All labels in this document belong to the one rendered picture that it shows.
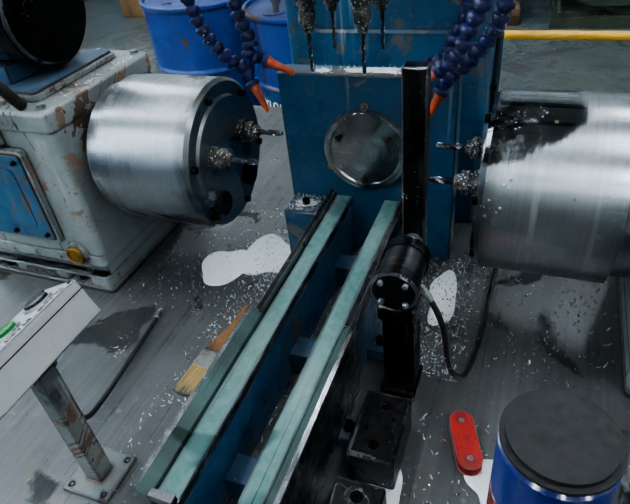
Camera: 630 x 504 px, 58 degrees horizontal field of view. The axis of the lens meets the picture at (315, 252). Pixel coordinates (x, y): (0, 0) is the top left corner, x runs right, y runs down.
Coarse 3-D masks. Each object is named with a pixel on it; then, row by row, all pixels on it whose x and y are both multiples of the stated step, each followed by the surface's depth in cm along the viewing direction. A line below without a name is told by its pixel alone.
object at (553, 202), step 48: (528, 96) 72; (576, 96) 70; (624, 96) 69; (480, 144) 82; (528, 144) 68; (576, 144) 66; (624, 144) 64; (480, 192) 70; (528, 192) 67; (576, 192) 66; (624, 192) 64; (480, 240) 73; (528, 240) 70; (576, 240) 68; (624, 240) 67
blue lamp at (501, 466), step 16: (496, 448) 30; (496, 464) 30; (496, 480) 30; (512, 480) 28; (528, 480) 27; (496, 496) 31; (512, 496) 29; (528, 496) 28; (544, 496) 27; (560, 496) 26; (592, 496) 26; (608, 496) 27
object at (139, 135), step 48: (144, 96) 88; (192, 96) 85; (240, 96) 96; (96, 144) 89; (144, 144) 86; (192, 144) 85; (240, 144) 98; (144, 192) 89; (192, 192) 86; (240, 192) 100
